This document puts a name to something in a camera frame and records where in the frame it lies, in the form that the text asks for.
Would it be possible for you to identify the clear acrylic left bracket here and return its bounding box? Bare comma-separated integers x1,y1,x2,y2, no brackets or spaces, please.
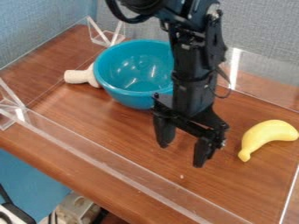
0,78,27,131

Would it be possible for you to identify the yellow toy banana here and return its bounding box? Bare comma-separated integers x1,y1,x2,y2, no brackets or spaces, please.
238,120,299,162

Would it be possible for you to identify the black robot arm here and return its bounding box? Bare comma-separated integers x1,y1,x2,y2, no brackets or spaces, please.
105,0,230,167

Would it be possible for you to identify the white and red toy mushroom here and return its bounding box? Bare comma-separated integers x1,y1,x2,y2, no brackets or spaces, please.
64,65,100,88

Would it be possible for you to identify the clear acrylic back barrier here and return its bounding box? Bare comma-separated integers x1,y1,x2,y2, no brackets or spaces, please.
220,47,299,113

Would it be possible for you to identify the blue bowl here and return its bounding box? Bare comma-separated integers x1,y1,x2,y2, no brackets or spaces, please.
93,39,174,109

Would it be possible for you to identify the clear acrylic front barrier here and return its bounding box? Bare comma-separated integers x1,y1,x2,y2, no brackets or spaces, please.
0,109,251,224

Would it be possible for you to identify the white block under table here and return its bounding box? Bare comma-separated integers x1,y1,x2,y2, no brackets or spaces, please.
47,192,100,224

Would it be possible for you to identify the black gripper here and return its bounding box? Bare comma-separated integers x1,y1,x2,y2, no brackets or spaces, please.
152,93,230,168

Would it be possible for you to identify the clear acrylic barrier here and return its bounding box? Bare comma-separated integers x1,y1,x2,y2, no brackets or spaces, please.
220,47,299,113
0,109,251,224

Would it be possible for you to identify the clear acrylic corner bracket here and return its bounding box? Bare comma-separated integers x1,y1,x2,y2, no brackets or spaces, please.
87,16,127,48

